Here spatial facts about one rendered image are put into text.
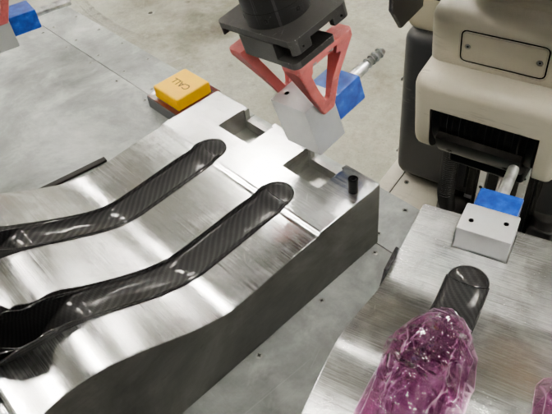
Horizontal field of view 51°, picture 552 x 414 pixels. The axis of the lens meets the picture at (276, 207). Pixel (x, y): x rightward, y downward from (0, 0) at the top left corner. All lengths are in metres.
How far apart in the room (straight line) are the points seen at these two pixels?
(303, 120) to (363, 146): 1.47
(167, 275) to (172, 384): 0.10
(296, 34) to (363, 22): 2.25
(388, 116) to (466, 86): 1.27
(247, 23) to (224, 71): 1.97
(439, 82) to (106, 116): 0.50
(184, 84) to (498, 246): 0.50
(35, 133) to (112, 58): 0.21
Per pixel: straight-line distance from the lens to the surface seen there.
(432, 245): 0.58
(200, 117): 0.70
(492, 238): 0.56
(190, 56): 2.62
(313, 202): 0.57
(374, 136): 2.05
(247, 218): 0.57
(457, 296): 0.55
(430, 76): 0.90
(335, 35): 0.51
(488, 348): 0.50
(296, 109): 0.54
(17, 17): 0.92
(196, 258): 0.55
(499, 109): 0.87
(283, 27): 0.49
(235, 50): 0.54
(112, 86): 0.97
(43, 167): 0.85
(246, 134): 0.70
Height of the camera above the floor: 1.29
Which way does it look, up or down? 45 degrees down
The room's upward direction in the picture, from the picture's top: 8 degrees counter-clockwise
